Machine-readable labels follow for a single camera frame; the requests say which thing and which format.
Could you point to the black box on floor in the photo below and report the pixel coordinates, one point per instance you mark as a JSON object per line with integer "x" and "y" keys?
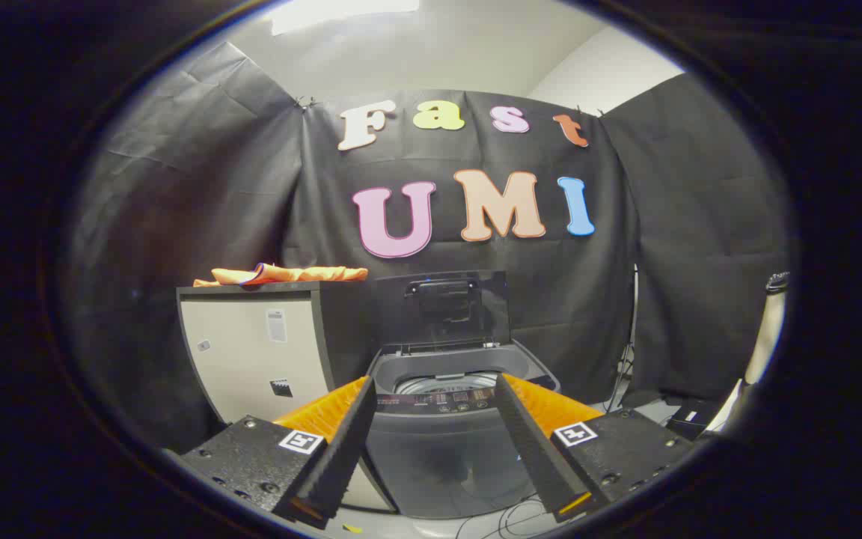
{"x": 691, "y": 418}

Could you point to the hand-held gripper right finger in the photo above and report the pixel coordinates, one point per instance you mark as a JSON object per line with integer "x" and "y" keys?
{"x": 532, "y": 442}

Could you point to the orange cloth garment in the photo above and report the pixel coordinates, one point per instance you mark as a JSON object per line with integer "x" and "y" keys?
{"x": 289, "y": 274}

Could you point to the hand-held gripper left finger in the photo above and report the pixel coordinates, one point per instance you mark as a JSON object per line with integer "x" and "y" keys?
{"x": 349, "y": 442}

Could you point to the grey washing machine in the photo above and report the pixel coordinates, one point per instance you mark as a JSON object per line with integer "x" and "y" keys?
{"x": 438, "y": 457}

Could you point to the black backdrop cloth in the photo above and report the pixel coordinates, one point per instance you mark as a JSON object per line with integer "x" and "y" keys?
{"x": 199, "y": 187}

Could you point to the white cabinet with black top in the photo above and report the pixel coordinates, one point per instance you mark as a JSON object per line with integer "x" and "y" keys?
{"x": 251, "y": 352}

